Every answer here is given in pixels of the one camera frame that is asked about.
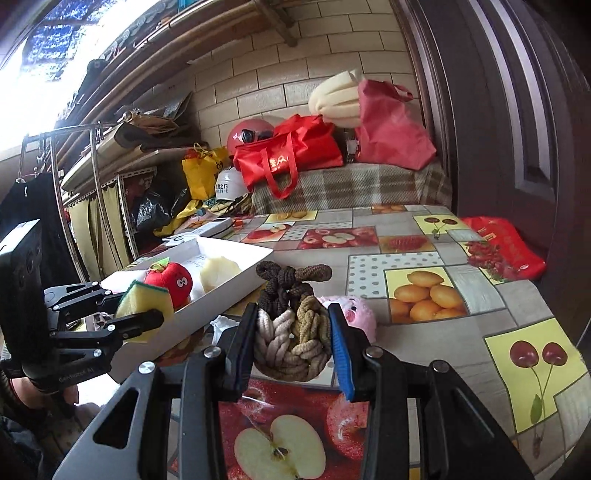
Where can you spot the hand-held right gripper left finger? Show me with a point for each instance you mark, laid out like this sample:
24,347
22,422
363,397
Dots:
238,355

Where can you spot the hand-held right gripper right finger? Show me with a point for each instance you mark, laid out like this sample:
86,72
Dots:
344,364

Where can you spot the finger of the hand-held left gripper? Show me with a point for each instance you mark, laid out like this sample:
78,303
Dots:
134,323
78,295

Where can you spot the yellow green sponge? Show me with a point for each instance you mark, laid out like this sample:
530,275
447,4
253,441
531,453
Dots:
143,297

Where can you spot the white cardboard box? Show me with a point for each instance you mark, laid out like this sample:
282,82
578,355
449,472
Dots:
198,314

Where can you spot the cream soft ball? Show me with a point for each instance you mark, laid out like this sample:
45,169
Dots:
219,272

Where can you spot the person's left hand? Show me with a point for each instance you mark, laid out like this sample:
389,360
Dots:
41,399

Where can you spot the pink plush pig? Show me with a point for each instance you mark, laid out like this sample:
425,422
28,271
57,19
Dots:
358,314

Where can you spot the red apple plush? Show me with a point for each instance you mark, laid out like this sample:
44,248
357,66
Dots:
173,279

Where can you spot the dark hanging clothing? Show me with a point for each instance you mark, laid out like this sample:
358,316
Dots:
51,217

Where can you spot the olive shelf curtain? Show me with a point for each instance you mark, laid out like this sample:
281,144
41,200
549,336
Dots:
106,221

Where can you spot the white round-button charger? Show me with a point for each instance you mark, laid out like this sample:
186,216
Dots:
178,238

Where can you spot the black plastic bag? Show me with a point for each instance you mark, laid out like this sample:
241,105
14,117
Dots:
152,207

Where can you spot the yellow cloth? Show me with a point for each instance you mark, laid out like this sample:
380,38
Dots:
184,212

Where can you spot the fruit print tablecloth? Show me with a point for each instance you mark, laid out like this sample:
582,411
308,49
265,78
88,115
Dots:
461,323

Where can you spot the metal shelving unit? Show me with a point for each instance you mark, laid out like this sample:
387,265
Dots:
138,159

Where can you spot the person's dark clothing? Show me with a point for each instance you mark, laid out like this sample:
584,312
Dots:
18,447

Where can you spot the chrome clothes rack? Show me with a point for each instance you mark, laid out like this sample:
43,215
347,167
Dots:
64,129

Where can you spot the yellow bag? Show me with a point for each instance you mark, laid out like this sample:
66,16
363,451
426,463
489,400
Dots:
201,173

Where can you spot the white helmet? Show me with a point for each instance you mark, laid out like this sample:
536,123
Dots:
228,184

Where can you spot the plaid blanket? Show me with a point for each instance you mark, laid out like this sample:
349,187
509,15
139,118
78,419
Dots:
369,184

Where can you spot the brown cardboard pieces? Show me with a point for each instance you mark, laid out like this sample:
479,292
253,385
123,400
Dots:
152,124

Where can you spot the red printed bag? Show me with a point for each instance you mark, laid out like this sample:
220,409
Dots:
503,244

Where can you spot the red tote bag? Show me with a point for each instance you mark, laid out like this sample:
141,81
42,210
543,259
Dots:
286,152

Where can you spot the red helmet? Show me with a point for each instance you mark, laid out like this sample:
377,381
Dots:
244,129

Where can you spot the red plastic bag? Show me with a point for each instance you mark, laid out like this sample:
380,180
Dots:
392,129

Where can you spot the cream foam rolls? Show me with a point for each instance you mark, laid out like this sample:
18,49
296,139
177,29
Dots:
332,99

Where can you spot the bundle of bamboo poles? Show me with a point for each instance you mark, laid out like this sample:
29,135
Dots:
184,41

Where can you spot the dark brown door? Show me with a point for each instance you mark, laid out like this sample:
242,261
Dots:
508,115

